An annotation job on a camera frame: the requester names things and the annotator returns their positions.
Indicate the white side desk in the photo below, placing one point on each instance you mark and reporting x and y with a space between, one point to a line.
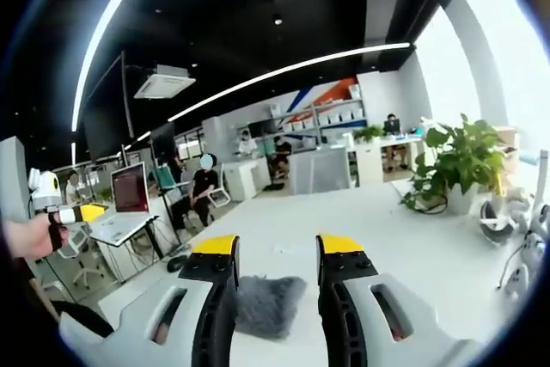
129 251

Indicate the white swivel chair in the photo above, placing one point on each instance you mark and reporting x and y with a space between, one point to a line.
79 255

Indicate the grey fluffy towel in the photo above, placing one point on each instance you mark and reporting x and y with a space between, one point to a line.
270 304

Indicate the green potted plant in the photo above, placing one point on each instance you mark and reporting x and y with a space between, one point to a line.
460 160

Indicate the storage shelf with white bins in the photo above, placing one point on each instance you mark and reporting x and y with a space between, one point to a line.
324 115

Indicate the white plant pot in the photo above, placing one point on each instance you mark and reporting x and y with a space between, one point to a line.
462 199

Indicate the open laptop with pink lid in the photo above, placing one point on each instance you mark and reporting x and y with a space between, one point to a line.
124 208

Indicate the ceiling air conditioner unit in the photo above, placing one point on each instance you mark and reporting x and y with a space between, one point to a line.
164 82

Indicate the person's left hand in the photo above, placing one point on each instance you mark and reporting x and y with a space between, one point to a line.
34 236

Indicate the white headset device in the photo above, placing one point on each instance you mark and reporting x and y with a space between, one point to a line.
494 221

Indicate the small green plant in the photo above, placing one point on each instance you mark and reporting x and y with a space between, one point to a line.
367 132

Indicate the white office chair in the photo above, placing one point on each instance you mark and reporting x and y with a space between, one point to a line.
217 195

